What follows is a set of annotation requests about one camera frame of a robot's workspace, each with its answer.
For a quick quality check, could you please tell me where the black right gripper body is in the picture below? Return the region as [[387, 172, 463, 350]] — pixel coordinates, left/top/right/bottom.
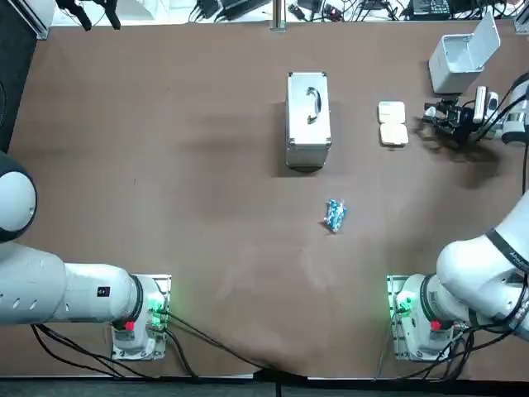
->
[[449, 107, 480, 146]]

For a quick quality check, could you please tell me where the white open pill box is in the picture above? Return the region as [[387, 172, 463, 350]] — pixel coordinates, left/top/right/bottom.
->
[[377, 100, 410, 148]]

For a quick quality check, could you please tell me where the white lidded plastic bin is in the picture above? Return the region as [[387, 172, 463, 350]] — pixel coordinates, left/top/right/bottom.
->
[[427, 10, 502, 95]]

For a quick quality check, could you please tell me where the black labelled power adapter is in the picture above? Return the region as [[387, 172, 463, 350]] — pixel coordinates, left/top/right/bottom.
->
[[407, 0, 454, 17]]

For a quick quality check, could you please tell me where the grey power adapter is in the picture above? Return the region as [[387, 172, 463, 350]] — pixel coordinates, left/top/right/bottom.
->
[[221, 0, 269, 12]]

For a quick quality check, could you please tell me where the silver aluminium first-aid case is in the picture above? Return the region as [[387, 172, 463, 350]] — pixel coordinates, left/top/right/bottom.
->
[[285, 71, 333, 170]]

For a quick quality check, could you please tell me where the blue pill blister packet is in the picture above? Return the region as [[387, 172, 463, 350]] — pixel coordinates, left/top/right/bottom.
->
[[321, 197, 348, 235]]

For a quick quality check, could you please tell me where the aluminium corner post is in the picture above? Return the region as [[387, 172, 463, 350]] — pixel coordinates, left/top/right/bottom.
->
[[12, 0, 55, 41], [512, 7, 529, 32]]

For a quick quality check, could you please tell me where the aluminium frame post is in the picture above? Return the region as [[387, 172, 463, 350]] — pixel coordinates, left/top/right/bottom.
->
[[269, 0, 287, 32]]

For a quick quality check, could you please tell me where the black cable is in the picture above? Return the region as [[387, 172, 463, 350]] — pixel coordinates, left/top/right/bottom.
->
[[160, 308, 290, 397], [31, 324, 195, 380], [374, 322, 529, 381]]

